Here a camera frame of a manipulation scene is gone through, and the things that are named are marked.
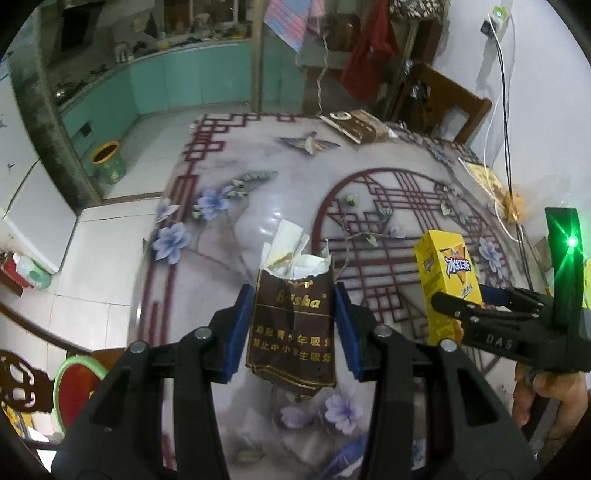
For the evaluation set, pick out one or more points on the person's right hand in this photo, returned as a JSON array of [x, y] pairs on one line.
[[545, 387]]

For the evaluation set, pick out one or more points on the green bottle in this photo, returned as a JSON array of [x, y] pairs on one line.
[[32, 272]]

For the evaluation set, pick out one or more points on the plaid towel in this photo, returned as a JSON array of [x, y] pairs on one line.
[[288, 21]]

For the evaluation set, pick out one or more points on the dark carved wooden chair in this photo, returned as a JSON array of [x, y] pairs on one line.
[[23, 378]]

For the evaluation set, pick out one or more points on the black printed tote bag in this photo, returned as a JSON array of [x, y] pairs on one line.
[[415, 9]]

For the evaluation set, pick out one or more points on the yellow white drink carton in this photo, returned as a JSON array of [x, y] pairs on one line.
[[443, 267]]

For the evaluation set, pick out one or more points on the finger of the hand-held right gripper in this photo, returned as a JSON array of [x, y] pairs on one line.
[[457, 309], [503, 295]]

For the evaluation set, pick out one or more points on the teal kitchen cabinets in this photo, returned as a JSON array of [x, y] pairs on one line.
[[184, 78]]

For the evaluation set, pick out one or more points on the clear bag of orange snacks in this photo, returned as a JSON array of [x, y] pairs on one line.
[[517, 205]]

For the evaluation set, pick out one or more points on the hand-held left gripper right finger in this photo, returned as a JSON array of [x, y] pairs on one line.
[[353, 337]]

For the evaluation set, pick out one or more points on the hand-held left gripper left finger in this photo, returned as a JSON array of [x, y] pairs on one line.
[[238, 337]]

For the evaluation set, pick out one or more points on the red green stool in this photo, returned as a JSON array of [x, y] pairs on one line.
[[78, 392]]

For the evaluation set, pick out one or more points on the green yellow bin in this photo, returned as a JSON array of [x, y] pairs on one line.
[[107, 161]]

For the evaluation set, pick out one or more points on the white refrigerator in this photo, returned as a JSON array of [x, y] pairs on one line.
[[27, 184]]

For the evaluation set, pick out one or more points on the white wall charger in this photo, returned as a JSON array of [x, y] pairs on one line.
[[496, 21]]

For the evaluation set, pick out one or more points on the brown cigarette pack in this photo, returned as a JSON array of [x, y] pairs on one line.
[[291, 332]]

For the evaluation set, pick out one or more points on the red garment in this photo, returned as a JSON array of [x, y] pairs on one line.
[[371, 50]]

